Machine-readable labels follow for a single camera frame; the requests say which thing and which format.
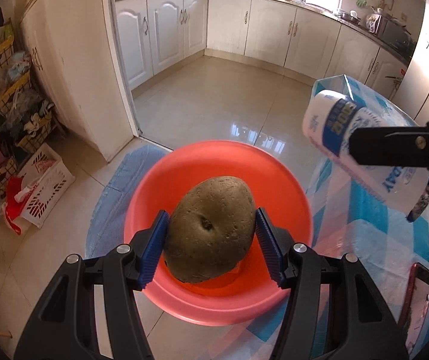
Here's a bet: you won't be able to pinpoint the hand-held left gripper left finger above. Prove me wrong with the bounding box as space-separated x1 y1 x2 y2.
14 210 170 360

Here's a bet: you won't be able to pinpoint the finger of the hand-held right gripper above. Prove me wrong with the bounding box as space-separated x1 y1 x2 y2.
349 118 429 173

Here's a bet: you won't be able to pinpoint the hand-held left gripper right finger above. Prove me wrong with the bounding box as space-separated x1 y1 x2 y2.
255 207 412 360

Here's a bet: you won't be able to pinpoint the brown potato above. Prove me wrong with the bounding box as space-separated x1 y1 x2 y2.
162 175 257 284

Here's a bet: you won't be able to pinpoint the white blue plastic packet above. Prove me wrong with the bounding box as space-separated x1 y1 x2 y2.
302 89 429 223

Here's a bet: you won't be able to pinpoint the red plastic basin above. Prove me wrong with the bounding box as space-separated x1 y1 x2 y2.
123 140 314 327

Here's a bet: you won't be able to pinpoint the black countertop appliance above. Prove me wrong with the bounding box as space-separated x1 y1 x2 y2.
377 19 418 59

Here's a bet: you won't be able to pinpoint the blue floor mat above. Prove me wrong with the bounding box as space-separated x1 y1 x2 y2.
86 144 174 267

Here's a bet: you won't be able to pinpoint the blue checked tablecloth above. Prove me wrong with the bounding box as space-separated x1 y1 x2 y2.
244 74 429 360

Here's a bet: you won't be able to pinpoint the white plastic crate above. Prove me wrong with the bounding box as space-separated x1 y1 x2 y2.
16 143 76 229

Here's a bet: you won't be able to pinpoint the red plastic bag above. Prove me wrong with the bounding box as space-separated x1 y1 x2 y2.
4 176 37 235

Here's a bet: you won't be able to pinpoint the red smartphone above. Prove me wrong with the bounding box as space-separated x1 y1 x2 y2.
398 262 429 359

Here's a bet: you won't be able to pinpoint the white refrigerator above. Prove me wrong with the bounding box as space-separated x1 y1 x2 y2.
19 0 116 164

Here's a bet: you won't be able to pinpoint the white kitchen base cabinets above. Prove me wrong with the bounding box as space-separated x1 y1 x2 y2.
112 0 416 92

